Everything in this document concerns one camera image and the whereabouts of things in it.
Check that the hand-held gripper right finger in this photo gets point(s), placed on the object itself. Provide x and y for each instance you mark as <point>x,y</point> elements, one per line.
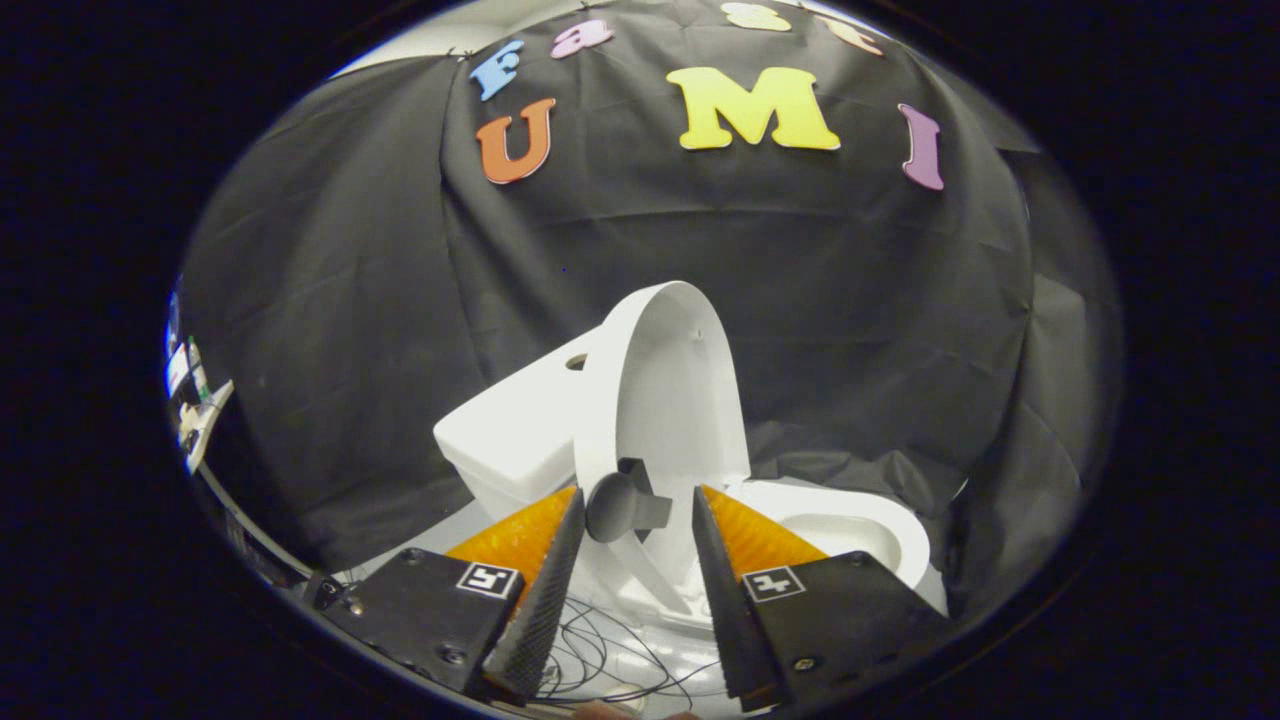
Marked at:
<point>735,620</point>

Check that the white toilet lid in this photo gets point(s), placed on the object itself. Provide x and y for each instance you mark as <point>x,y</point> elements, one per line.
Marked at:
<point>670,400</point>

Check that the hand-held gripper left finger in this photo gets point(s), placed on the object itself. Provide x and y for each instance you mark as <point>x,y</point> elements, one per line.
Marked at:
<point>545,610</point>

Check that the black backdrop cloth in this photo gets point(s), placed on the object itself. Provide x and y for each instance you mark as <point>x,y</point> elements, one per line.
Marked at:
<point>850,300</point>

